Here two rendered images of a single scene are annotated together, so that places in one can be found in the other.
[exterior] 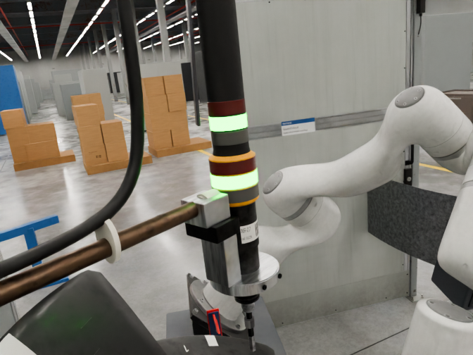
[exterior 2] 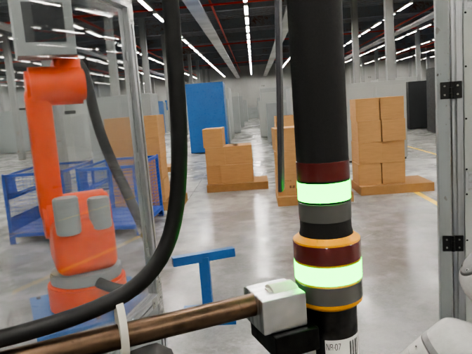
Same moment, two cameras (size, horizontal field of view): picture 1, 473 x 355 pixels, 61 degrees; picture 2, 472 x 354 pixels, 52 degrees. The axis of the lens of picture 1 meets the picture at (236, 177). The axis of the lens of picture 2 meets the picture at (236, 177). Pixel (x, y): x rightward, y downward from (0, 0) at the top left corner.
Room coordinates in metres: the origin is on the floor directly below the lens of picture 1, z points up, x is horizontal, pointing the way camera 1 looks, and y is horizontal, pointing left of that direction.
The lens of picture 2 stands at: (0.06, -0.08, 1.66)
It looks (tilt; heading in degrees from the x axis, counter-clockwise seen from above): 8 degrees down; 26
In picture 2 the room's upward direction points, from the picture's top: 5 degrees counter-clockwise
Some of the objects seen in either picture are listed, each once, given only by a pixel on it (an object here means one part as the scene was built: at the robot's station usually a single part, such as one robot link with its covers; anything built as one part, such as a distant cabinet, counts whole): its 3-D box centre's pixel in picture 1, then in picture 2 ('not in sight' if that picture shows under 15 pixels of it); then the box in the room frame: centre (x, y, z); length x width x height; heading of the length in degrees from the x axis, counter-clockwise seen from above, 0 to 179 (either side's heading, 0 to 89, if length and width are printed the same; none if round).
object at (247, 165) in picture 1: (232, 163); (326, 246); (0.36, 0.00, 1.56); 0.04 x 0.04 x 0.01
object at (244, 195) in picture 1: (235, 189); (328, 284); (0.36, 0.00, 1.54); 0.04 x 0.04 x 0.01
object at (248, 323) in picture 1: (250, 328); not in sight; (0.36, 0.00, 1.39); 0.01 x 0.01 x 0.05
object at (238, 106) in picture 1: (226, 106); (322, 168); (0.36, 0.00, 1.62); 0.03 x 0.03 x 0.01
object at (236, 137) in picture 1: (229, 135); (324, 208); (0.36, 0.00, 1.59); 0.03 x 0.03 x 0.01
